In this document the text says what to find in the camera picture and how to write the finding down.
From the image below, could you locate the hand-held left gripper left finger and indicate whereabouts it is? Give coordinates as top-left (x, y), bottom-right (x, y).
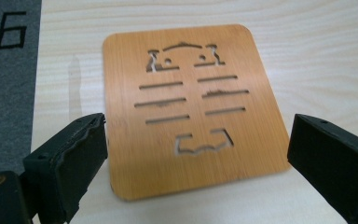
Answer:
top-left (22, 112), bottom-right (109, 224)

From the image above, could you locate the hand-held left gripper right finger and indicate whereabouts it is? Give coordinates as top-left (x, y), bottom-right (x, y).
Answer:
top-left (286, 113), bottom-right (358, 224)

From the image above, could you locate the orange wooden cut-out trivet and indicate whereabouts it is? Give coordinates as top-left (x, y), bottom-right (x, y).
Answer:
top-left (102, 23), bottom-right (292, 202)

